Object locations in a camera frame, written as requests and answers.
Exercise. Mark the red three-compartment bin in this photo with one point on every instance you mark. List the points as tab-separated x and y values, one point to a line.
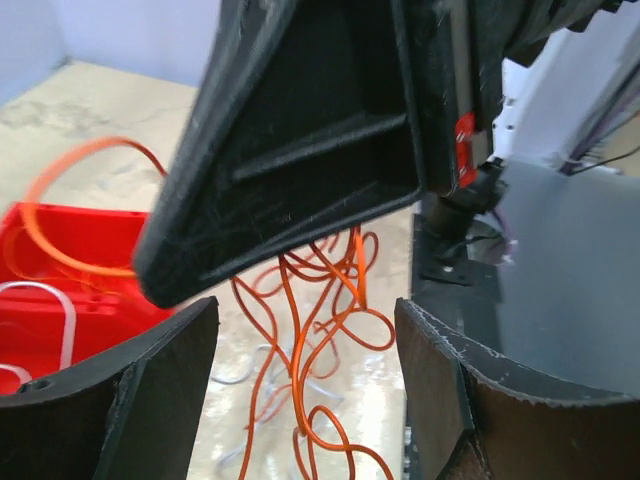
53	315

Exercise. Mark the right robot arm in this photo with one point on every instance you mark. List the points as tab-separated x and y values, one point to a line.
558	97

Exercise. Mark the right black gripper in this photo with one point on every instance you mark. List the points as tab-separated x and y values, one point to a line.
453	53

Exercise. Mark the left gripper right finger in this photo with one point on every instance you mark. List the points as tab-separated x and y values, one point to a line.
476	414

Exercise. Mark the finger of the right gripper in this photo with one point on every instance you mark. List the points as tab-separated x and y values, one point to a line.
301	128

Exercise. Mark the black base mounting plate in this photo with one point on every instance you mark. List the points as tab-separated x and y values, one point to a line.
450	280

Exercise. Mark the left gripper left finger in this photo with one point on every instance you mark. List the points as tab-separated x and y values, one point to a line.
131	412

